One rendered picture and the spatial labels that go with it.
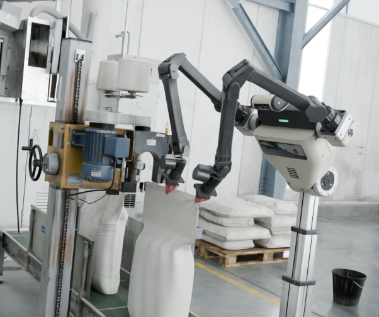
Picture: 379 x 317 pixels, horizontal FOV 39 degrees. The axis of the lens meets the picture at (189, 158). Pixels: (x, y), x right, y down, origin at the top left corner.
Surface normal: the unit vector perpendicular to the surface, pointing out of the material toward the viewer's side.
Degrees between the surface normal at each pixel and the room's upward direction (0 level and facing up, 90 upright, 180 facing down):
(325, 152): 90
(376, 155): 90
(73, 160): 90
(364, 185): 90
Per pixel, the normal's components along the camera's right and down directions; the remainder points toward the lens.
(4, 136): 0.56, 0.11
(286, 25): -0.83, -0.05
